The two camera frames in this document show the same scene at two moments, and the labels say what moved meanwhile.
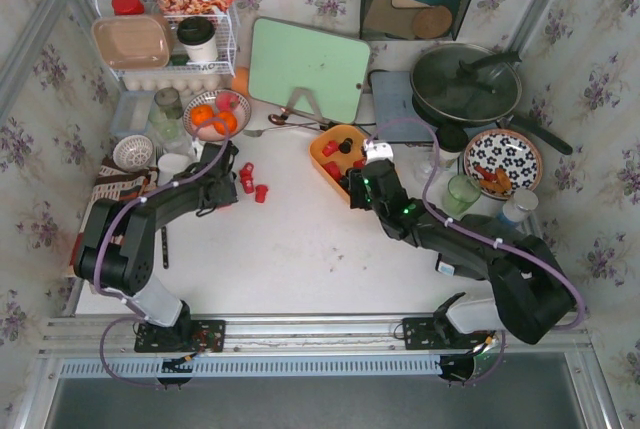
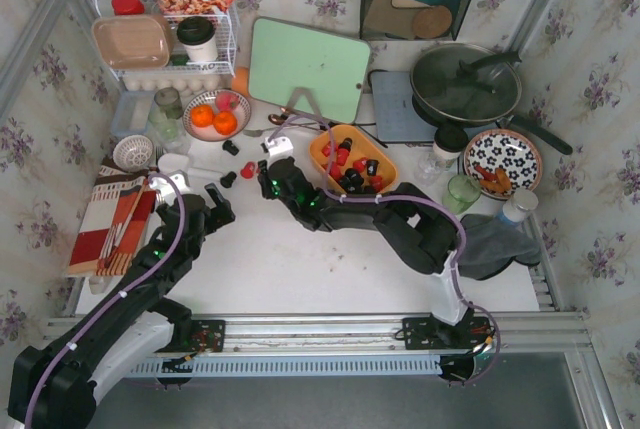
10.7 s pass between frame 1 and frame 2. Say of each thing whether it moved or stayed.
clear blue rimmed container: stayed
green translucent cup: stayed
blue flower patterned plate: stayed
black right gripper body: moved
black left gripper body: moved
